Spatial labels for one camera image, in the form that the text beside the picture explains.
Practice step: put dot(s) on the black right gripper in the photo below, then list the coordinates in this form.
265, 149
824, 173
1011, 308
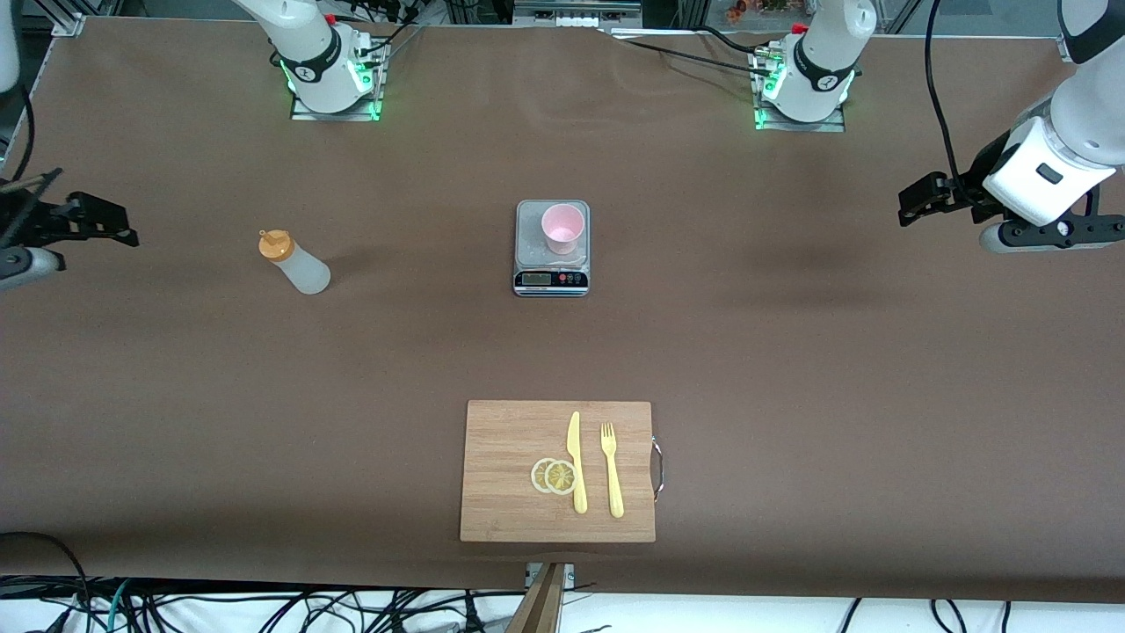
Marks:
24, 221

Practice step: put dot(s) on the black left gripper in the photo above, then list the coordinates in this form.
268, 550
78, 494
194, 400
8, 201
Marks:
969, 188

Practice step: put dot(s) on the translucent sauce bottle orange cap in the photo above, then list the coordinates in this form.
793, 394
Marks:
299, 268

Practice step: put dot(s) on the pink plastic cup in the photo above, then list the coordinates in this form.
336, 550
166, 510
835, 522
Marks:
562, 230

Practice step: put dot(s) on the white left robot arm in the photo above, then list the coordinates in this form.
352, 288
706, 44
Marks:
1081, 114

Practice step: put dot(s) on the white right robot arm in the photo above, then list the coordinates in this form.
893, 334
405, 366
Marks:
308, 44

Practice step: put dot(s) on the white power strip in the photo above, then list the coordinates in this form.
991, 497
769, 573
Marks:
589, 18

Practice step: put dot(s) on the silver digital kitchen scale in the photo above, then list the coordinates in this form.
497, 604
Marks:
527, 230

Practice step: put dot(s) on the yellow plastic fork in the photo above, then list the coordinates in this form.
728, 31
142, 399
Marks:
613, 483

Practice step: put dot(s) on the yellow plastic knife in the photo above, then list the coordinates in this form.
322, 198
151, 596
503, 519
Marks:
577, 475

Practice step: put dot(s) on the lemon slice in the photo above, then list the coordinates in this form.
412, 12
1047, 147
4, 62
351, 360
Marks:
561, 477
537, 476

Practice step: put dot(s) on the wooden cutting board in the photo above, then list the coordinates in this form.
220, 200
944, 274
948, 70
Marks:
501, 475

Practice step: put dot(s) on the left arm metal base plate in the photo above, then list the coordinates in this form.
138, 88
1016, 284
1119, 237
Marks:
826, 126

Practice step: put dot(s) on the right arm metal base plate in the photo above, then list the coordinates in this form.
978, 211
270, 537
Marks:
338, 115

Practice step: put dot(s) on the metal table bracket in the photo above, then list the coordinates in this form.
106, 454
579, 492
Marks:
569, 576

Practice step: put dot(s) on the wooden post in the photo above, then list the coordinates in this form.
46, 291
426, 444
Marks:
540, 607

